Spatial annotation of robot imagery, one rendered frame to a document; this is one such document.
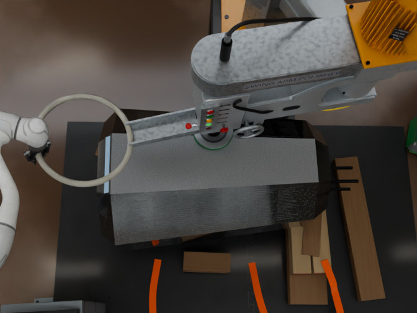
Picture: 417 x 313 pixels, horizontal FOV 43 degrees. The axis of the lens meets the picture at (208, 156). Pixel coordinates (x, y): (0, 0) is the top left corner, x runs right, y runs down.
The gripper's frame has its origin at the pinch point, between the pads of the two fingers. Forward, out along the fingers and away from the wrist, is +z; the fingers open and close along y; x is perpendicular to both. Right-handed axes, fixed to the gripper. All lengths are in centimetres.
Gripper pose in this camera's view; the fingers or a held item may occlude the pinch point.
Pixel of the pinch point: (37, 158)
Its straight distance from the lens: 272.6
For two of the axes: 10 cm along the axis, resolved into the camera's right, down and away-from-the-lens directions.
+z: -2.8, 3.4, 9.0
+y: 7.9, -4.5, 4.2
